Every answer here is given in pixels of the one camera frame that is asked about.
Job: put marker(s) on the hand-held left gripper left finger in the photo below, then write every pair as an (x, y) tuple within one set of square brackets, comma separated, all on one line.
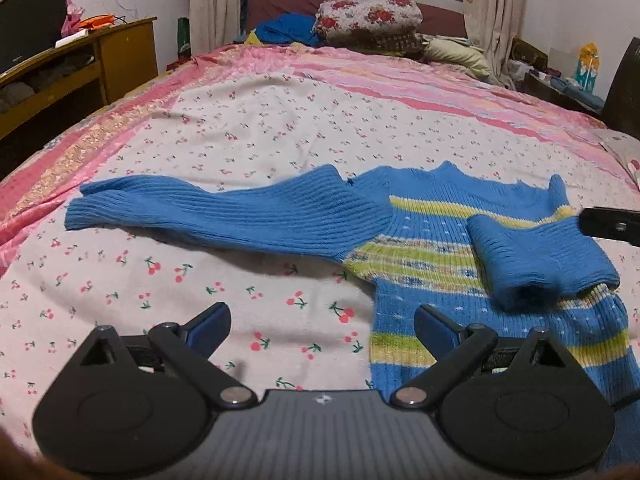
[(209, 329)]

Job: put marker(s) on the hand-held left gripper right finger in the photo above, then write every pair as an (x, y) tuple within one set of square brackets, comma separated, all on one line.
[(433, 329)]

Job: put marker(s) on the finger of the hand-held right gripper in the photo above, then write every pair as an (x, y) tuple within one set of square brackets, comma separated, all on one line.
[(607, 225)]

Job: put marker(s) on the blue striped knit sweater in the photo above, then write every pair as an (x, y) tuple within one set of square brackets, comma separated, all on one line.
[(430, 260)]

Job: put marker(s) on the white printed pillow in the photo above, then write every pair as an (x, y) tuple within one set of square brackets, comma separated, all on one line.
[(625, 152)]

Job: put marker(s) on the dark wooden board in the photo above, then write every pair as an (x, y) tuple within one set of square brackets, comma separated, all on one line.
[(625, 90)]

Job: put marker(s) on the dark wooden nightstand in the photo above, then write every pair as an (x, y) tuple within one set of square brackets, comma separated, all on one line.
[(545, 85)]

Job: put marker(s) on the yellow and teal packet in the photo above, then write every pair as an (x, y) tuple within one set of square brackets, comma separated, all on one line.
[(587, 67)]

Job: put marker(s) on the cherry print bed sheet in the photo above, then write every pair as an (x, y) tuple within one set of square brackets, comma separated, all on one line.
[(240, 140)]

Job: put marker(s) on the beige pillow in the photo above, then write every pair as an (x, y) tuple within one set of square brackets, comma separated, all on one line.
[(457, 52)]

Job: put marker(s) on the cream curtain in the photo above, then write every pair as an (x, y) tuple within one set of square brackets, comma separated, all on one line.
[(215, 2), (492, 7)]

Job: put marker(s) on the pink striped blanket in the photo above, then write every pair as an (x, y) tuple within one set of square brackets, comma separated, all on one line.
[(380, 80)]

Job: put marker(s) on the wooden desk cabinet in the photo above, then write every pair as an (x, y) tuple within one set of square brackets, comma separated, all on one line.
[(122, 55)]

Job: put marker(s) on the green bottle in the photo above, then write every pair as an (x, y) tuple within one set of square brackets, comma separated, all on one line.
[(183, 35)]

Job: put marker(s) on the blue and yellow cloth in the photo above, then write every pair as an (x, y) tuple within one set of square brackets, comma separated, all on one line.
[(287, 30)]

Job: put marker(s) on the folded floral quilt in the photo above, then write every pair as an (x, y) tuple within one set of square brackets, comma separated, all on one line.
[(367, 16)]

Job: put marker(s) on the orange object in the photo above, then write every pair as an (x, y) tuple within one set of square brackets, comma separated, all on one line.
[(97, 21)]

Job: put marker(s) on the dark red headboard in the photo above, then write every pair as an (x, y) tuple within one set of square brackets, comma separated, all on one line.
[(285, 7)]

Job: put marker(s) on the black monitor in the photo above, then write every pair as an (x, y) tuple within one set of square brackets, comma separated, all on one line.
[(30, 20)]

